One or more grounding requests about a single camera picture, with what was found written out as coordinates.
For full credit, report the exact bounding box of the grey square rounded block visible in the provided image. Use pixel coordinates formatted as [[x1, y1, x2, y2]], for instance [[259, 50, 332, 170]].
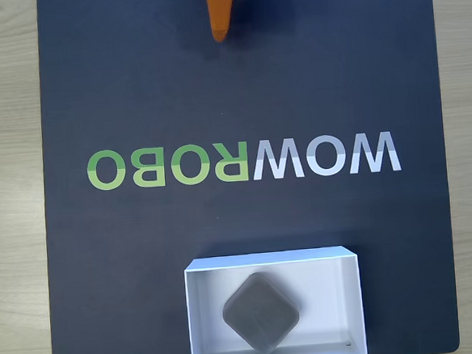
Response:
[[218, 268, 304, 354]]

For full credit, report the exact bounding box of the dark mat with WOWROBO print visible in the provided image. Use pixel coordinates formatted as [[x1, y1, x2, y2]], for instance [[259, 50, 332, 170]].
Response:
[[27, 0, 462, 354]]

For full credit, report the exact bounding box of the white open cardboard box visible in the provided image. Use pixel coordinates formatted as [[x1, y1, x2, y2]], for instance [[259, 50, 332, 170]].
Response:
[[182, 243, 369, 354]]

